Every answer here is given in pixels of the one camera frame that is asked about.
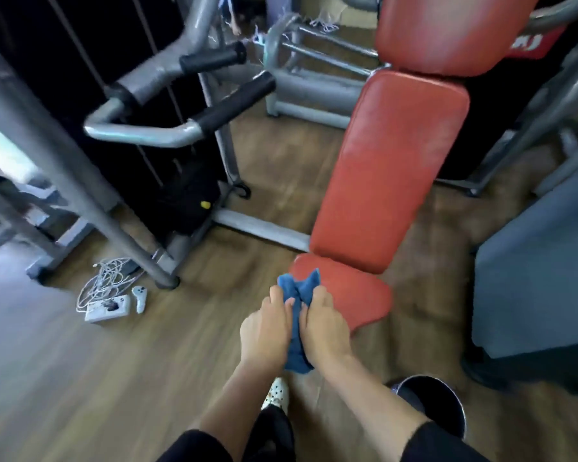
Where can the white handheld controller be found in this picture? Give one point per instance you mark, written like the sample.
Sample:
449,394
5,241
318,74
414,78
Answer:
139,297

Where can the red padded headrest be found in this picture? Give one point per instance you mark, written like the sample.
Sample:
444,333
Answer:
452,31

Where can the person's left forearm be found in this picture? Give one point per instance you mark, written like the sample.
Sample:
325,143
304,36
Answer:
238,404

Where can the grey metal rack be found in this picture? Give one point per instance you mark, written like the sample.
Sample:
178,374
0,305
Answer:
318,76

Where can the red padded backrest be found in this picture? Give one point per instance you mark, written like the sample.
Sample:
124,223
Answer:
390,173

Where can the white power strip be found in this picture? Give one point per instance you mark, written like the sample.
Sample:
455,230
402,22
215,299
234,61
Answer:
107,308

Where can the grey gym machine frame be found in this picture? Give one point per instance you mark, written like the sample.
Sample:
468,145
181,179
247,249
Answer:
534,110

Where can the person's left hand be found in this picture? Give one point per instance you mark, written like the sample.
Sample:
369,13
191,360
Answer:
265,334

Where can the person's right fingers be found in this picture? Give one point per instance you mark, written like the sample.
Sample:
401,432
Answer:
317,298

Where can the black weight stack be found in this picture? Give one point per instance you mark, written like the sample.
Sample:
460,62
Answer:
190,194

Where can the grey padded bench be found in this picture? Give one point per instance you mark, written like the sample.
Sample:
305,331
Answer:
539,279

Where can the red padded seat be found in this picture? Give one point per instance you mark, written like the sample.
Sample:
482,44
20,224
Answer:
351,291

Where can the black round bucket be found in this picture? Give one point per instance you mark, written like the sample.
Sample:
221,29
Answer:
436,404

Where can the person's right forearm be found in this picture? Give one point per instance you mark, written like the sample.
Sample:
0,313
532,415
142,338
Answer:
373,404

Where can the blue cloth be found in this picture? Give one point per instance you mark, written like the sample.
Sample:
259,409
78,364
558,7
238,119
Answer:
298,288

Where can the white perforated clog shoe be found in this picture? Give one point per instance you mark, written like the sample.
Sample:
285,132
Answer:
276,393

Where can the person's right hand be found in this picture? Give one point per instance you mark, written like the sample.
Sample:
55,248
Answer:
323,331

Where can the person's left fingers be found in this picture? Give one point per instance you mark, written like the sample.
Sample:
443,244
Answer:
283,298

